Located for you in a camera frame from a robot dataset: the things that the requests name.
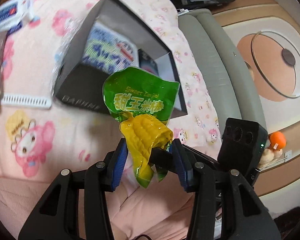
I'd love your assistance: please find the green corn candy packet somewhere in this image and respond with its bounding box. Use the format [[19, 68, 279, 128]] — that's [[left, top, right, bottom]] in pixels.
[[102, 67, 179, 188]]

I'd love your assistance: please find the white smart watch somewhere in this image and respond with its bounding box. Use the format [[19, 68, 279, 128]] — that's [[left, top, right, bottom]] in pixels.
[[0, 93, 52, 109]]

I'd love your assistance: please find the orange plush toy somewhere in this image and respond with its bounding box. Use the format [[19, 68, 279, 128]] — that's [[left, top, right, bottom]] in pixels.
[[258, 131, 287, 168]]

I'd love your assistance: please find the grey padded headboard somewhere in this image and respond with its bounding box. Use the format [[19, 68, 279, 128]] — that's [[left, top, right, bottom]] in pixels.
[[178, 9, 266, 131]]

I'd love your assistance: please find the pink cartoon bed blanket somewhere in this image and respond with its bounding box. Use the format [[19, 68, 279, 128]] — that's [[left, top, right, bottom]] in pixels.
[[0, 0, 221, 239]]

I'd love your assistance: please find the round ceiling lamp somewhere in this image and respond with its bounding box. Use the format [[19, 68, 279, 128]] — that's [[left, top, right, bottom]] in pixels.
[[250, 30, 300, 99]]

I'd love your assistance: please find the black Daphne shoe box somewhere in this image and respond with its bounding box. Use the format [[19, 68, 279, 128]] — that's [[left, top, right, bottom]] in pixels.
[[53, 0, 180, 114]]

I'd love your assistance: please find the bubble wrap sheet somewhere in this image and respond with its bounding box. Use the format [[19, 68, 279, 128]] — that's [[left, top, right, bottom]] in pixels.
[[50, 36, 72, 96]]

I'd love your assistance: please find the alcohol wipes pack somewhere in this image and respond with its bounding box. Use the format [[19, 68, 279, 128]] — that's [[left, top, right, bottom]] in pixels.
[[0, 0, 39, 35]]

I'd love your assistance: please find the dark pink-ring booklet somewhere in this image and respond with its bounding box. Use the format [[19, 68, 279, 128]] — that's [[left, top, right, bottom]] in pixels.
[[138, 49, 159, 76]]

